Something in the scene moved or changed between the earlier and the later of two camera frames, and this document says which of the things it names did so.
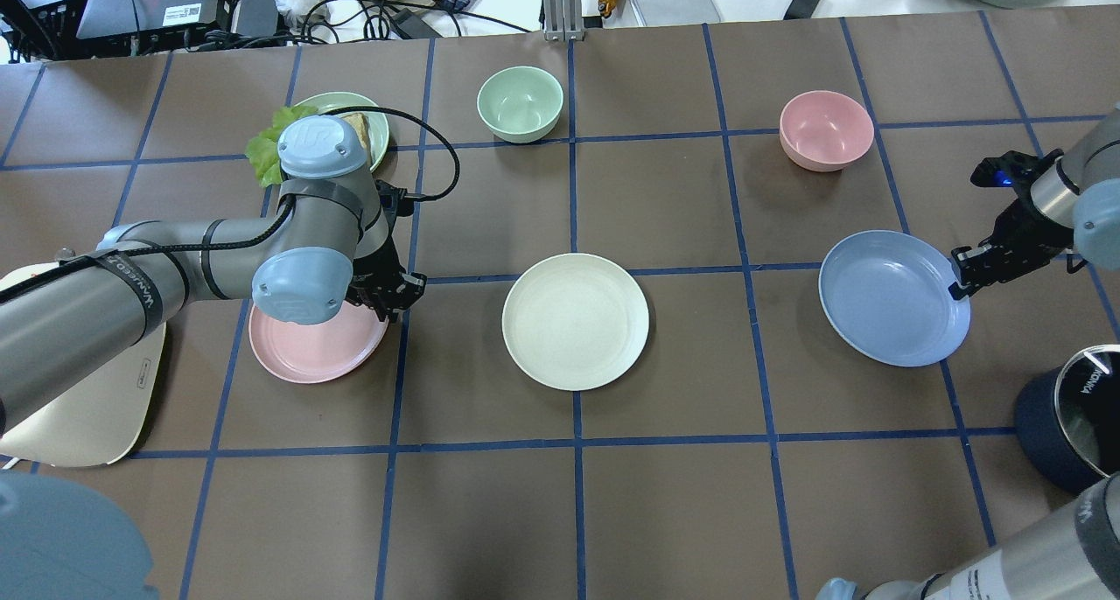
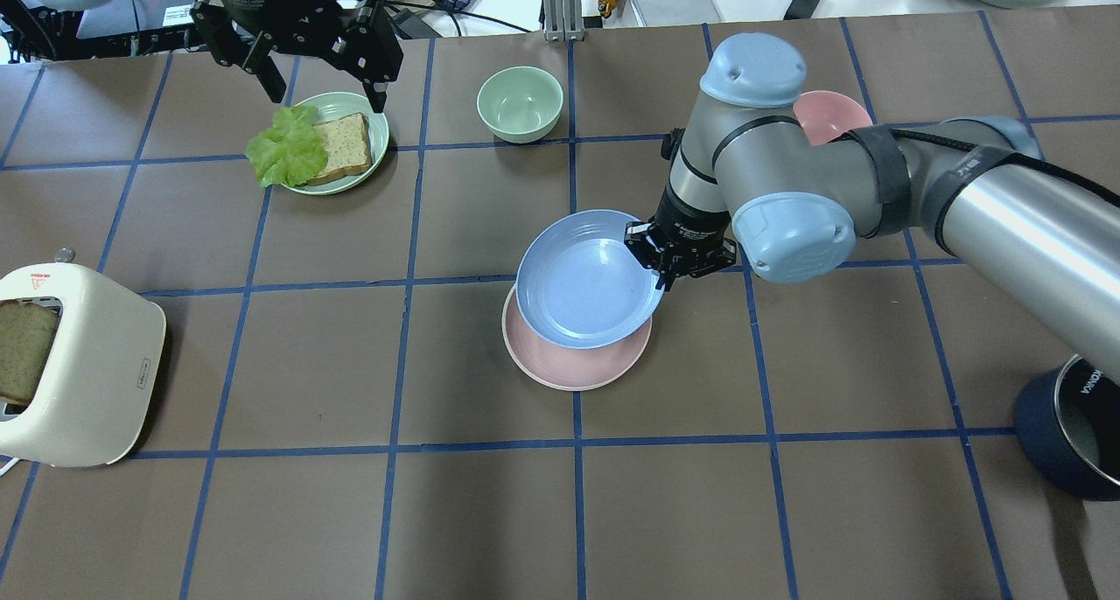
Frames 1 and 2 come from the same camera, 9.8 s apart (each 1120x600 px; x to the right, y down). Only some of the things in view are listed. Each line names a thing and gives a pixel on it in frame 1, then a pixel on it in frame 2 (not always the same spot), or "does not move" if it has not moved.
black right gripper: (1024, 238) → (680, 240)
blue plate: (885, 293) → (580, 285)
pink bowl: (825, 130) does not move
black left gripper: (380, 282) → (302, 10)
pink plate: (319, 351) → (570, 368)
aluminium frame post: (562, 5) does not move
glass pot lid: (1087, 404) does not move
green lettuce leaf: (262, 151) does not move
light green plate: (378, 129) does not move
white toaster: (95, 422) does not move
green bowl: (521, 104) does not move
